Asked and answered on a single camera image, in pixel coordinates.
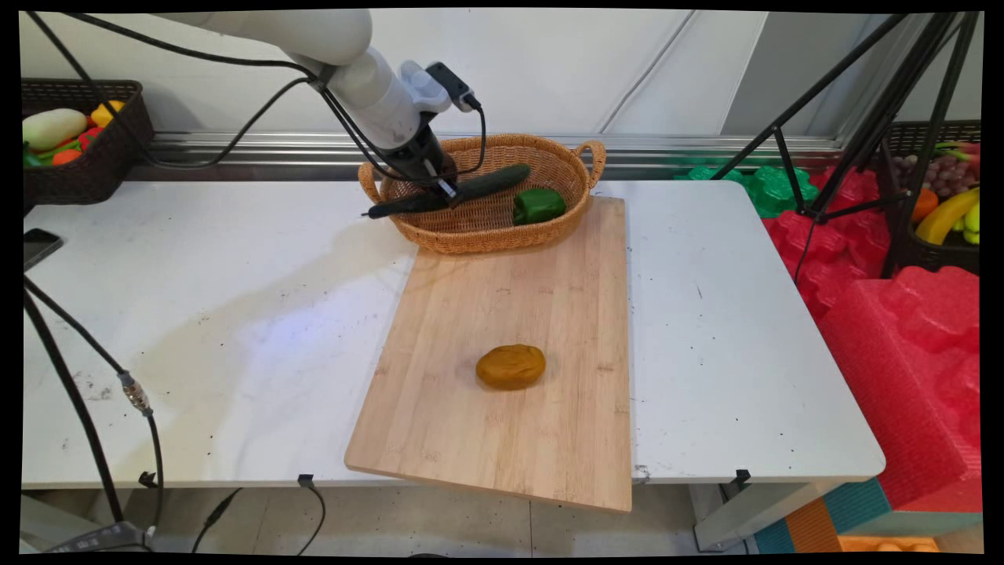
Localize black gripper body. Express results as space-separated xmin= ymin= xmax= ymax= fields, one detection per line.
xmin=383 ymin=111 xmax=460 ymax=189

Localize dark green cucumber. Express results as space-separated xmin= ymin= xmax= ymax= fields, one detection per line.
xmin=366 ymin=163 xmax=532 ymax=220

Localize brown potato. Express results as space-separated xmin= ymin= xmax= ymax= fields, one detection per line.
xmin=475 ymin=344 xmax=547 ymax=391

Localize green bell pepper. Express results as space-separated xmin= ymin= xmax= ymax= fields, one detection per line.
xmin=512 ymin=188 xmax=567 ymax=226

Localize wooden cutting board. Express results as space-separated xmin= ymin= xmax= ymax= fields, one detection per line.
xmin=344 ymin=196 xmax=633 ymax=514

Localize green foam block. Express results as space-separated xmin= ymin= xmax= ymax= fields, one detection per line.
xmin=675 ymin=162 xmax=821 ymax=220

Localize dark woven basket with vegetables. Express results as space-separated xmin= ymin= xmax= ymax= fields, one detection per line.
xmin=22 ymin=78 xmax=156 ymax=207

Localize pale white toy squash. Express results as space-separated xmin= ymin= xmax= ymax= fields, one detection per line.
xmin=22 ymin=108 xmax=89 ymax=152

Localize green toy vegetable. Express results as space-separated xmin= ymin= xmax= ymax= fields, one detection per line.
xmin=22 ymin=140 xmax=81 ymax=168

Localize black smartphone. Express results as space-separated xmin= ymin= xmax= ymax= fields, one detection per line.
xmin=24 ymin=228 xmax=64 ymax=272

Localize black tripod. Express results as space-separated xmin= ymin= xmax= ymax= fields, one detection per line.
xmin=710 ymin=12 xmax=981 ymax=281

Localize white table leg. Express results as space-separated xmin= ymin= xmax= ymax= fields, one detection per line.
xmin=689 ymin=479 xmax=834 ymax=552

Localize grey power adapter box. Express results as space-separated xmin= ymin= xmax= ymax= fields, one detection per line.
xmin=47 ymin=520 xmax=158 ymax=554

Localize dark woven basket with fruit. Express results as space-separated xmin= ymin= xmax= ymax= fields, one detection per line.
xmin=877 ymin=119 xmax=981 ymax=276

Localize large red foam block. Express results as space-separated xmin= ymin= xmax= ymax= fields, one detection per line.
xmin=816 ymin=265 xmax=984 ymax=512

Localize purple toy grapes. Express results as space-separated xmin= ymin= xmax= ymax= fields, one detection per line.
xmin=893 ymin=155 xmax=979 ymax=199

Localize yellow toy banana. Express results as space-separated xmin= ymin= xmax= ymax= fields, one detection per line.
xmin=915 ymin=188 xmax=981 ymax=246

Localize teal and orange foam block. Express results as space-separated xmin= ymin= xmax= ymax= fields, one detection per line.
xmin=751 ymin=477 xmax=893 ymax=555

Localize black camera cable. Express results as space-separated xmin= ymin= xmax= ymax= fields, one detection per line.
xmin=310 ymin=67 xmax=489 ymax=189

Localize white ribbed camera bracket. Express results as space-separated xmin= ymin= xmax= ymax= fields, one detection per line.
xmin=398 ymin=60 xmax=453 ymax=113

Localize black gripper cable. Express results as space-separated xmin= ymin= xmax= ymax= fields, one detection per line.
xmin=316 ymin=77 xmax=440 ymax=188

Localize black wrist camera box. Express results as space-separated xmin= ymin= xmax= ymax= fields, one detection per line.
xmin=424 ymin=61 xmax=482 ymax=111

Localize woven wicker basket with handles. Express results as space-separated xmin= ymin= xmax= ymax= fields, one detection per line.
xmin=358 ymin=133 xmax=607 ymax=255

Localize metal wall rail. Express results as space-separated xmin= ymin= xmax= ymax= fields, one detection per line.
xmin=129 ymin=131 xmax=846 ymax=182

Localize black sagging arm cable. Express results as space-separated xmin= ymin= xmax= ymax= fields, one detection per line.
xmin=96 ymin=74 xmax=311 ymax=170

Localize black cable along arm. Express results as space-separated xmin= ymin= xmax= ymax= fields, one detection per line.
xmin=26 ymin=11 xmax=319 ymax=81

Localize thin black floor cable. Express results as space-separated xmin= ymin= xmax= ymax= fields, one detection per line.
xmin=296 ymin=474 xmax=327 ymax=556

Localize black cable with metal connector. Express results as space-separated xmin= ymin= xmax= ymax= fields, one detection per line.
xmin=24 ymin=276 xmax=166 ymax=544

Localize black floor cable with plug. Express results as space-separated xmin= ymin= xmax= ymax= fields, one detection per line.
xmin=191 ymin=487 xmax=244 ymax=555

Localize thick black cable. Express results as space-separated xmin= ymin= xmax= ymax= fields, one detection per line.
xmin=22 ymin=289 xmax=126 ymax=525

